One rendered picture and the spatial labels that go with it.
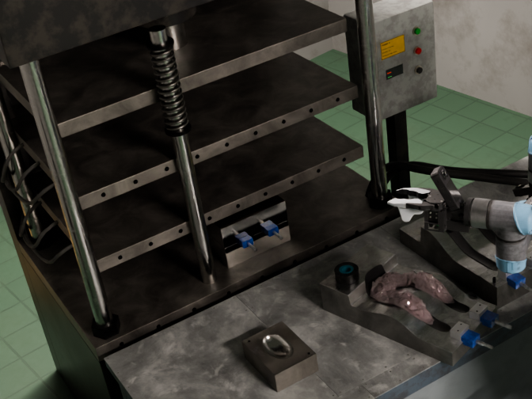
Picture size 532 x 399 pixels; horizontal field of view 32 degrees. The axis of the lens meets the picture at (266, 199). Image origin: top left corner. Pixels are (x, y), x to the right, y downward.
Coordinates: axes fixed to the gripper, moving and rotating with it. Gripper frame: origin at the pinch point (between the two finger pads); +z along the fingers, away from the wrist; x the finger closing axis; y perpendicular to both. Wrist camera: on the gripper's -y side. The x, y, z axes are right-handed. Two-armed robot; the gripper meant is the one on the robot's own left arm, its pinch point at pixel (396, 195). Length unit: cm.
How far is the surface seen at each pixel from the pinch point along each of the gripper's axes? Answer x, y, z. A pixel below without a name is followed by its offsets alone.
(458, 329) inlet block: 25, 55, -10
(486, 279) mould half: 50, 50, -12
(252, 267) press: 50, 61, 73
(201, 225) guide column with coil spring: 34, 38, 82
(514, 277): 51, 49, -21
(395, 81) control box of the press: 114, 9, 39
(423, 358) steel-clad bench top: 19, 64, -1
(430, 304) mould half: 34, 54, 2
